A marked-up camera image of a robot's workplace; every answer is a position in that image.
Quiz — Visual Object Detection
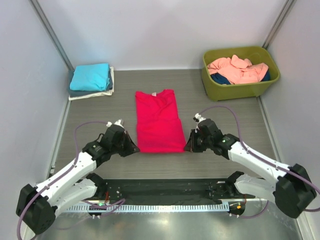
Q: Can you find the red t shirt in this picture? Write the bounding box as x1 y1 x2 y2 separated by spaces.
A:
135 89 186 154

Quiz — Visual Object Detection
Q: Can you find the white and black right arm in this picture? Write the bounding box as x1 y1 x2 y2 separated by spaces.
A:
184 114 317 219

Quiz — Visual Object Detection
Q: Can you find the white slotted cable duct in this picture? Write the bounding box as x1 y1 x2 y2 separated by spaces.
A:
64 202 230 214

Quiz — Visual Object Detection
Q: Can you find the left aluminium frame post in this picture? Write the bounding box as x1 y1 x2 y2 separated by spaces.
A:
29 0 74 71

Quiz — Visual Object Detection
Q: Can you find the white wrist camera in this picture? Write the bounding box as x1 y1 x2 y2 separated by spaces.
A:
106 119 124 128
193 113 206 132

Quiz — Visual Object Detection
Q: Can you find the folded turquoise t shirt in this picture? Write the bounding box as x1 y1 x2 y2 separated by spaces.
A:
69 63 110 92

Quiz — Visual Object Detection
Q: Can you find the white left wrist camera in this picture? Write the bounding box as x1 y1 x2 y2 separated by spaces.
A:
106 119 124 128

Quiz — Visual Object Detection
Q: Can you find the aluminium frame post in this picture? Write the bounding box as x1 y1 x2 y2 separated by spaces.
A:
262 0 297 50
29 0 74 71

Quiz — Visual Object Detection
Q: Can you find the peach t shirt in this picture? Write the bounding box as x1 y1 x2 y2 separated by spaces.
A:
207 54 269 85

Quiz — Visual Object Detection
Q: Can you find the olive green plastic bin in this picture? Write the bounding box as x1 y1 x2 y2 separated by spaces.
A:
201 46 280 102

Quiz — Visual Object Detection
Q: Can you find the right aluminium frame post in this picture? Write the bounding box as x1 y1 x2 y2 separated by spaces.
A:
262 0 297 50

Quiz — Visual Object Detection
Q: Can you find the dark blue t shirt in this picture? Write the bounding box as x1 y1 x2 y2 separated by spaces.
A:
210 70 271 85

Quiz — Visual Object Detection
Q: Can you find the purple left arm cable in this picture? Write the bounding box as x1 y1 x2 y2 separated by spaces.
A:
16 120 127 240

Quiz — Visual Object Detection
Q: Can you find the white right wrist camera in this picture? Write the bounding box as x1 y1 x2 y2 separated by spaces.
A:
193 113 206 132

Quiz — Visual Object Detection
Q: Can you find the folded white t shirt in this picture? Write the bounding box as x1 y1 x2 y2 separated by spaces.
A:
68 66 116 102

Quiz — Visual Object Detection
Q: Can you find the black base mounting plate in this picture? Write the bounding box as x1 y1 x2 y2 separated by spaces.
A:
91 178 255 206

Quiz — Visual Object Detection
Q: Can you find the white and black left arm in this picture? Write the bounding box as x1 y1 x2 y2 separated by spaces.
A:
16 119 140 238

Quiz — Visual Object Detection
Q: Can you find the aluminium front rail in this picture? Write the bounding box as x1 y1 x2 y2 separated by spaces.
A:
29 181 305 204

